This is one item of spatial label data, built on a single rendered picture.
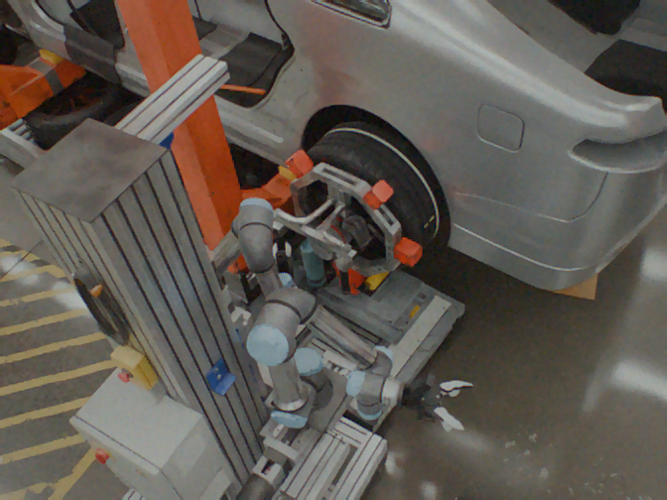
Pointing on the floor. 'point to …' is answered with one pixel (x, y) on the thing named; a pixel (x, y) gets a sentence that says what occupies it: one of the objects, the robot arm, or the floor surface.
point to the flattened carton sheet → (581, 289)
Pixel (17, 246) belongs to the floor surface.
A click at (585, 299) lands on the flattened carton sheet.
